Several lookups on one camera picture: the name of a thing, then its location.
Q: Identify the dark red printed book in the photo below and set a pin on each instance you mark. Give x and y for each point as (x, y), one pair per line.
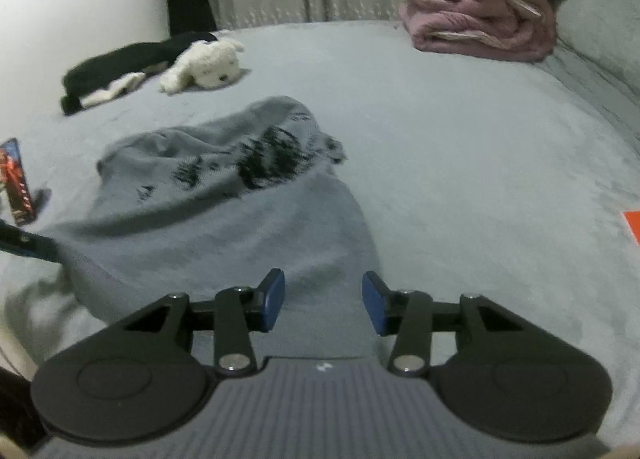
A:
(15, 179)

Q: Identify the grey quilted bedspread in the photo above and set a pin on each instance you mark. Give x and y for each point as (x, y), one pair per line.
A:
(610, 39)

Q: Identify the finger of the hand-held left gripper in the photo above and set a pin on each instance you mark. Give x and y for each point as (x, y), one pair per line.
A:
(25, 241)

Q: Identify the grey knitted sweater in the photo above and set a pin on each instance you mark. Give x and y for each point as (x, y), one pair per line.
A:
(225, 219)

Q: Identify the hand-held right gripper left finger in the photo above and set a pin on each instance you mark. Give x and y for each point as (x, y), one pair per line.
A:
(274, 299)

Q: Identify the orange book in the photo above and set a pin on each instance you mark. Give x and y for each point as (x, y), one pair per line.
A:
(632, 226)

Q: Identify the white plush toy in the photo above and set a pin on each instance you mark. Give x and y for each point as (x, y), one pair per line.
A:
(210, 64)

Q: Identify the white cloth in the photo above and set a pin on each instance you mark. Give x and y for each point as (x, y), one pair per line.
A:
(112, 89)

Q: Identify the grey bed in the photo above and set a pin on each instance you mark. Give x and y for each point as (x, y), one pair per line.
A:
(475, 164)

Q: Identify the folded pink quilt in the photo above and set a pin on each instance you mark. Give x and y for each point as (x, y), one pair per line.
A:
(475, 19)

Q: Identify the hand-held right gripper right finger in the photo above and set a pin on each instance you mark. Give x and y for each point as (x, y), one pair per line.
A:
(372, 304)

